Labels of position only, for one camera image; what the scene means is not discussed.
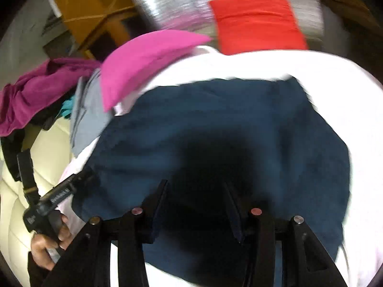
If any magenta garment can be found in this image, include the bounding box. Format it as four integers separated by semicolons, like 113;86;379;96
0;58;102;136

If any wooden bench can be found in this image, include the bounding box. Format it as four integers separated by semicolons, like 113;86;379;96
314;0;383;39

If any red pillow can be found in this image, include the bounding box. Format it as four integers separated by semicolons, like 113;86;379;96
209;0;309;56

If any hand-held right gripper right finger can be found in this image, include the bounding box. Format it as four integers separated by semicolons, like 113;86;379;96
224;182;349;287

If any person's left forearm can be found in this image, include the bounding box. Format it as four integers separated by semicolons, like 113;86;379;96
27;251;56;287

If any black garment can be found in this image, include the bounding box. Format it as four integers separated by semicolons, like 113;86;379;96
0;116;57;186

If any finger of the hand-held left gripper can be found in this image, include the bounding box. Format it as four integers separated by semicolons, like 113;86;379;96
16;152;41;204
69;167;99;191

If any teal garment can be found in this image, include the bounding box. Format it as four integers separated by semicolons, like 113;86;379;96
60;99;74;119

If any grey garment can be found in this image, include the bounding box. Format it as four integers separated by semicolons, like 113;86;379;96
70;69;117;157

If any person's left hand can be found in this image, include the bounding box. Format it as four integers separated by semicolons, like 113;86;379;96
30;212;73;271

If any silver foil insulation panel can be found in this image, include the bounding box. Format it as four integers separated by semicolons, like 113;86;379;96
129;0;325;42

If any navy zip jacket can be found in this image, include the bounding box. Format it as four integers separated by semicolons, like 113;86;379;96
71;77;351;287

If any magenta pillow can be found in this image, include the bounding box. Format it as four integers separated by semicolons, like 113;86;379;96
100;30;213;112

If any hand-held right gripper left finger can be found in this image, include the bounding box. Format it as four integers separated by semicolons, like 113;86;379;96
42;179;169;287

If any yellow wooden furniture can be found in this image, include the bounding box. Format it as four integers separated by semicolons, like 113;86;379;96
45;0;141;62

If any white bed sheet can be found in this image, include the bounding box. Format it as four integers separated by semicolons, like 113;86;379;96
57;45;383;287

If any cream leather sofa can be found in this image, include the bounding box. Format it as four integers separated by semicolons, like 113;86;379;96
0;120;78;276

